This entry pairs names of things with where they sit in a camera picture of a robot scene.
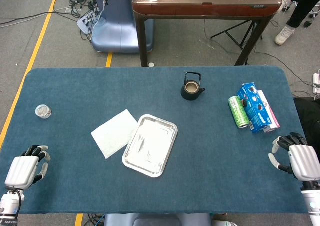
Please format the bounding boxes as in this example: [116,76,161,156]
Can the blue Oreo cookie box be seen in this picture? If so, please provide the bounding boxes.
[236,82,273,134]

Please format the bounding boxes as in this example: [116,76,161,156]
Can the blue felt table cover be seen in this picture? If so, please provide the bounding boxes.
[0,65,320,214]

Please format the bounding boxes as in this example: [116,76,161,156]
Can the grey blue robot torso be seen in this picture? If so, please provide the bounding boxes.
[103,212,213,226]

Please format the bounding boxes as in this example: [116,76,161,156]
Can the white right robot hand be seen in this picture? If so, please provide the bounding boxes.
[268,132,320,182]

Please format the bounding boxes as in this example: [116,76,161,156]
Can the green drink can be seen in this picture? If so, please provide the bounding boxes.
[227,95,251,129]

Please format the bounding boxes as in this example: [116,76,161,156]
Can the black tripod stand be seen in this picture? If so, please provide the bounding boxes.
[210,19,264,50]

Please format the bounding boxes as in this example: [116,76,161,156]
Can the long black floor cable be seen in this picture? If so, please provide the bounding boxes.
[0,7,73,26]

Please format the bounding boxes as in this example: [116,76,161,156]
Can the person in black clothes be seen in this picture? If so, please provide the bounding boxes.
[286,0,320,29]

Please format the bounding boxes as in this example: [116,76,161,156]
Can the white paper sheet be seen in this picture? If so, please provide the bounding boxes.
[90,108,139,160]

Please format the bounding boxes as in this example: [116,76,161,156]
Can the black cast iron teapot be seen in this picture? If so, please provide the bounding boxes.
[180,71,207,101]

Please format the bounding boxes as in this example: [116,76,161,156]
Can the silver metal tray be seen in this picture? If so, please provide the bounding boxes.
[121,114,179,178]

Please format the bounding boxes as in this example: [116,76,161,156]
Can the white power strip with plugs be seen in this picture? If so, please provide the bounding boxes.
[76,9,100,34]

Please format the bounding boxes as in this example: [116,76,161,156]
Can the pink and white box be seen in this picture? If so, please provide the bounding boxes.
[257,89,281,133]

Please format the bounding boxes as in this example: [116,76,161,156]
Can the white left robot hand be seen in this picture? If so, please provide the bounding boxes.
[4,145,52,189]

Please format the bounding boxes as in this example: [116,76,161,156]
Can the brown mahjong table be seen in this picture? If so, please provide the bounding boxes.
[131,0,283,67]

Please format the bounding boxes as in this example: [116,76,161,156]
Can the small white plastic cup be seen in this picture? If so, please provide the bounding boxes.
[35,104,53,119]

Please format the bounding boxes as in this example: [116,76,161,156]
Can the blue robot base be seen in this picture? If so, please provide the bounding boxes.
[91,0,155,54]

